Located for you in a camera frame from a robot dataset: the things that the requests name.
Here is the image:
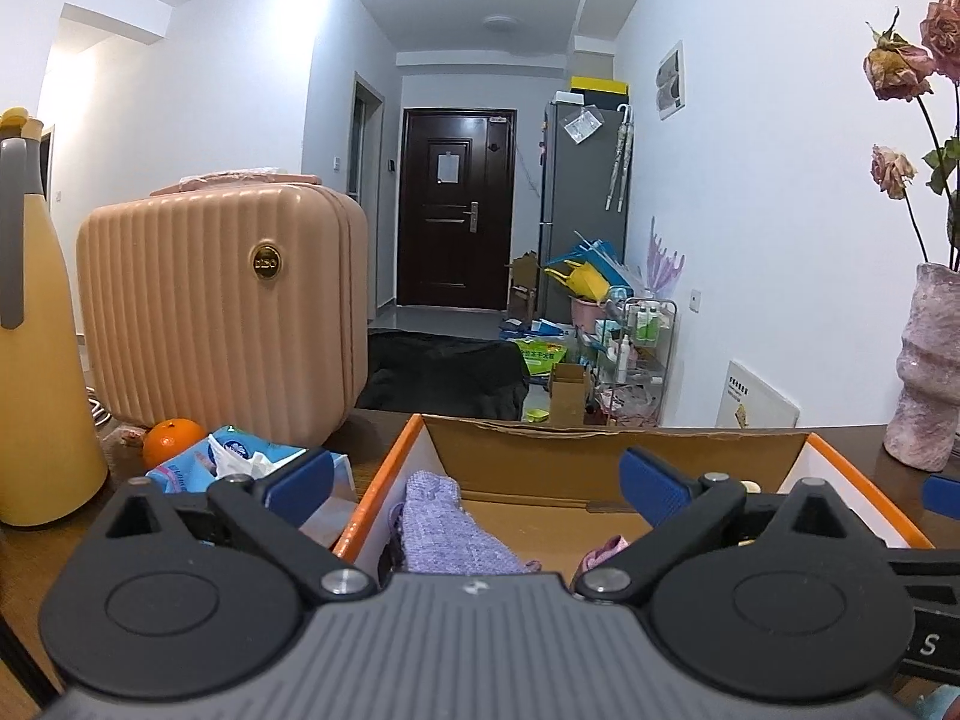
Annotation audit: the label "orange fruit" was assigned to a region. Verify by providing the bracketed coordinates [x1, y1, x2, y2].
[142, 418, 209, 470]

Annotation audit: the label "bunch of dried pink roses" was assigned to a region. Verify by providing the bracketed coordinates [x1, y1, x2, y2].
[862, 0, 960, 271]

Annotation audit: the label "blue bags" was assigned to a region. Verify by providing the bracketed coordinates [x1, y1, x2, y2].
[574, 236, 627, 286]

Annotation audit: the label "orange cardboard box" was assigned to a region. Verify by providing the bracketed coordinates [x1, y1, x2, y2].
[332, 412, 935, 578]

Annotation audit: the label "grey refrigerator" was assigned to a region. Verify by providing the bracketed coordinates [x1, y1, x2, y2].
[536, 90, 631, 323]

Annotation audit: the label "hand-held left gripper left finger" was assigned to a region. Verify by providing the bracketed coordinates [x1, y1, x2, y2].
[97, 447, 380, 605]

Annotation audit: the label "pink satin drawstring pouch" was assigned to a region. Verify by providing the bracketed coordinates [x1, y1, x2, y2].
[576, 535, 629, 577]

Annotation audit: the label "green printed bag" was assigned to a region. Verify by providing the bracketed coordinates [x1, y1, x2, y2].
[516, 337, 567, 377]

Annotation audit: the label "wire storage cart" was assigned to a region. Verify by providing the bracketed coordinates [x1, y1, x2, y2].
[592, 298, 677, 428]

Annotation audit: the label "black floor mat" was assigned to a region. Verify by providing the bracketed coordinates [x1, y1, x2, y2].
[356, 330, 530, 421]

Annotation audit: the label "yellow thermos jug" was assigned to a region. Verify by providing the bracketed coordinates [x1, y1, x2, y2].
[0, 109, 110, 526]

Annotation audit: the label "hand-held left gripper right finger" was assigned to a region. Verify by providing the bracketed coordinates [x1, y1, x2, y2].
[576, 447, 863, 605]

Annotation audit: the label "pink ribbed suitcase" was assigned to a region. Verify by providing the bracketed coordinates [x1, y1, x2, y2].
[75, 171, 370, 447]

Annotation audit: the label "blue tissue pack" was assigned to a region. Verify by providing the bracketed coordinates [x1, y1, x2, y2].
[146, 426, 357, 548]

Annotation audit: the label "white folded umbrella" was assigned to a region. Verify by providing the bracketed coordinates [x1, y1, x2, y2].
[606, 105, 635, 212]

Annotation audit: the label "white flat board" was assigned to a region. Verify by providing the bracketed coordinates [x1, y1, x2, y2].
[716, 360, 800, 428]

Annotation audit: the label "clear plastic packet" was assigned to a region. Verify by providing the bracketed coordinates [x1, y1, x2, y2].
[562, 109, 605, 145]

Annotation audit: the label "dark brown entrance door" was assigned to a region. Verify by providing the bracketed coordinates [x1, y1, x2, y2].
[396, 107, 517, 312]

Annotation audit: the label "purple wall decoration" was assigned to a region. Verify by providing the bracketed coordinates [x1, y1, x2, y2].
[646, 216, 685, 301]

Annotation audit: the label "grey interior door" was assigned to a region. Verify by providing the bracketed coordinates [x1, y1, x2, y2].
[352, 71, 385, 331]

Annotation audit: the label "open brown cardboard box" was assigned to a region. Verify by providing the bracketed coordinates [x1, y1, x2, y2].
[508, 251, 541, 323]

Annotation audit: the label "pink bucket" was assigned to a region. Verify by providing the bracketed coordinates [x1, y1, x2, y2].
[570, 294, 608, 331]

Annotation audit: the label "yellow box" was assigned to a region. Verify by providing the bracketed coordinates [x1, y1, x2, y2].
[570, 75, 629, 104]

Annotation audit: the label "yellow bag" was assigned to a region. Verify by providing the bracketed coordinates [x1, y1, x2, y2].
[544, 259, 608, 301]

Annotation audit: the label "small brown cardboard box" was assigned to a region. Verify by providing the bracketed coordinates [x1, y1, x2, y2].
[550, 364, 593, 425]

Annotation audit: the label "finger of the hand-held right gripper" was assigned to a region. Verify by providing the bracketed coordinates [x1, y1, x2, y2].
[877, 546, 960, 595]
[922, 474, 960, 518]

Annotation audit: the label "pink textured vase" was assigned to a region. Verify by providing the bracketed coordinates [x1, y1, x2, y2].
[883, 262, 960, 473]

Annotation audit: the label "wall poster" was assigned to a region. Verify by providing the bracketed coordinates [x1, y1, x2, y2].
[656, 41, 685, 122]

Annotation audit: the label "lilac knitted pouch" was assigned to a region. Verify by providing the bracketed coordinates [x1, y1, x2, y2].
[386, 469, 541, 577]

